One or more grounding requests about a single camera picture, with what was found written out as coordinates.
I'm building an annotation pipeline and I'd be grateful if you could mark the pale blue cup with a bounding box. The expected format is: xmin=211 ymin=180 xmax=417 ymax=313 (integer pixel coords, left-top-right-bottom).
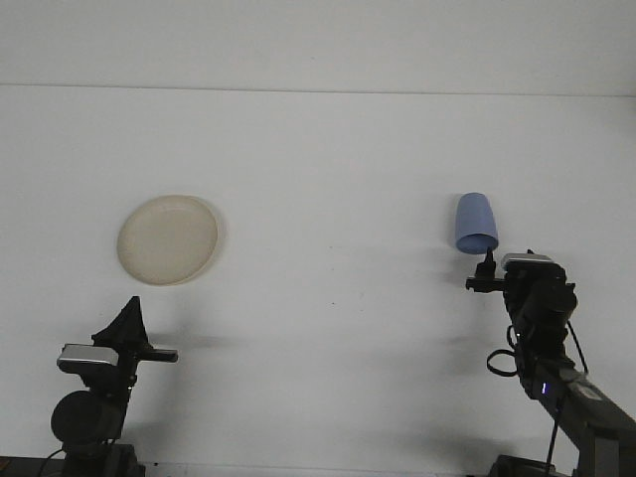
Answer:
xmin=453 ymin=192 xmax=500 ymax=256

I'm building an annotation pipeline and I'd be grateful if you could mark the pale round plate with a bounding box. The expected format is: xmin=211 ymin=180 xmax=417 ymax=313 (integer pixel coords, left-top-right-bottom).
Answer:
xmin=116 ymin=194 xmax=224 ymax=287

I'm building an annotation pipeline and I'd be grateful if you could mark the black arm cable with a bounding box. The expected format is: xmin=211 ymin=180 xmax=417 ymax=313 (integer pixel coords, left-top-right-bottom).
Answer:
xmin=486 ymin=320 xmax=591 ymax=473
xmin=42 ymin=448 xmax=69 ymax=476

